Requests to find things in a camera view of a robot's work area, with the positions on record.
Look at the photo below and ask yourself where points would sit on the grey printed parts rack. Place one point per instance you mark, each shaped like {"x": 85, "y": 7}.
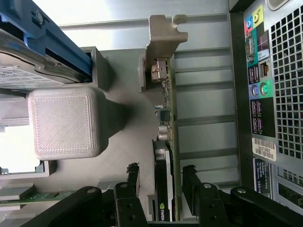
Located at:
{"x": 64, "y": 123}

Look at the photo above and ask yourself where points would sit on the open grey PC case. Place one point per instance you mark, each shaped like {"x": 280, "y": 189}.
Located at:
{"x": 288, "y": 94}

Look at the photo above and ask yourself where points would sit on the green RAM stick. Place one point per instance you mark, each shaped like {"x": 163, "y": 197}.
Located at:
{"x": 47, "y": 196}

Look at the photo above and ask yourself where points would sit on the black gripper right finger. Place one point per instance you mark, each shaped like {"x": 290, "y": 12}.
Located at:
{"x": 208, "y": 205}

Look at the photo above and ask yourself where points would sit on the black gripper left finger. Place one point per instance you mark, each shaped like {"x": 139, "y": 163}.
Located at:
{"x": 129, "y": 205}

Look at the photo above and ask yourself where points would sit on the silver hard disk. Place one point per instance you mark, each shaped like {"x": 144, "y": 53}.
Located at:
{"x": 23, "y": 78}

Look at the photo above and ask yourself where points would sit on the CPU chip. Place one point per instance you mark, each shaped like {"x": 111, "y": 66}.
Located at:
{"x": 14, "y": 151}

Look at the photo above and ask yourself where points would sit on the blue disk caddy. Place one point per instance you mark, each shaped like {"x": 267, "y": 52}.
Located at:
{"x": 59, "y": 40}

